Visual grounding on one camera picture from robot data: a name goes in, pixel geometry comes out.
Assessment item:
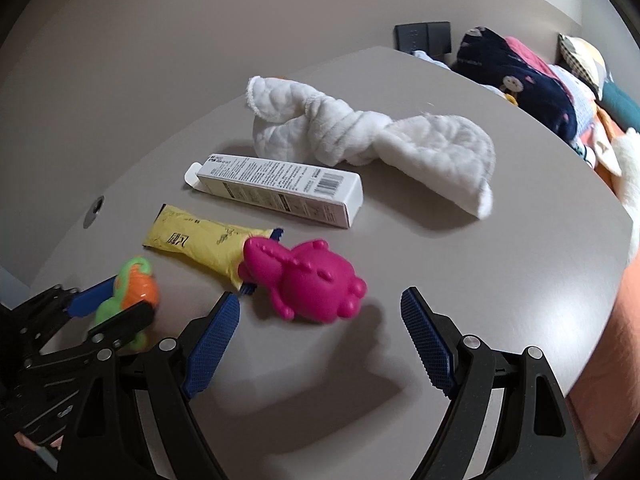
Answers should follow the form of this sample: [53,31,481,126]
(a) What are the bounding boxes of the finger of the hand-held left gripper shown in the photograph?
[20,301,157,386]
[10,277,123,341]

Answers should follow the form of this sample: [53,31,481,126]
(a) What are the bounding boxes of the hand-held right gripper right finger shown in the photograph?
[400,286,583,480]

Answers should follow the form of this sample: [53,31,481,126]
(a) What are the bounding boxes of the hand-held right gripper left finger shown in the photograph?
[65,292,241,480]

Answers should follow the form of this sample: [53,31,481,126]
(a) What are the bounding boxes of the green and orange turtle toy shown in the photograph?
[90,256,161,351]

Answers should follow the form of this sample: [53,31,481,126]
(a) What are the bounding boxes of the yellow snack packet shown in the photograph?
[142,203,286,296]

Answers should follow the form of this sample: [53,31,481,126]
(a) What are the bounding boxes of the magenta bear toy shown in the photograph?
[239,236,368,322]

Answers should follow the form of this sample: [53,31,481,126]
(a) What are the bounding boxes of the white carton box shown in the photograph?
[185,154,363,229]

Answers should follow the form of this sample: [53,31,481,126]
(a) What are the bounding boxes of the white quilted towel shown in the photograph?
[245,76,496,220]

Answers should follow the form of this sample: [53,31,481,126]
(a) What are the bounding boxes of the metal table grommet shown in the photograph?
[82,196,105,229]

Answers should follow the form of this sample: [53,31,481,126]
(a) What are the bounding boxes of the bed with orange sheet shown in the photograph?
[570,110,640,466]

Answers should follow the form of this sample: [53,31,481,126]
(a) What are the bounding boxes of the lavender knit blanket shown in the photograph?
[555,65,601,136]

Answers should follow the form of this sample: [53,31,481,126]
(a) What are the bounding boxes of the navy printed blanket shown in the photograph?
[452,27,596,138]

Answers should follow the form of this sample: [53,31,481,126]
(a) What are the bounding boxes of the pink cloth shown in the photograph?
[505,36,561,81]

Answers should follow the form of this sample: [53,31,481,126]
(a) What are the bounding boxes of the teal pillow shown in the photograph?
[600,80,640,126]

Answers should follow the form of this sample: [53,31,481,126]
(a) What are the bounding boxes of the checked pillow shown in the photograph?
[557,33,608,101]

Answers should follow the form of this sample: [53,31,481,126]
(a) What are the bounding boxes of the dark wall socket panel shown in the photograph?
[394,21,452,55]

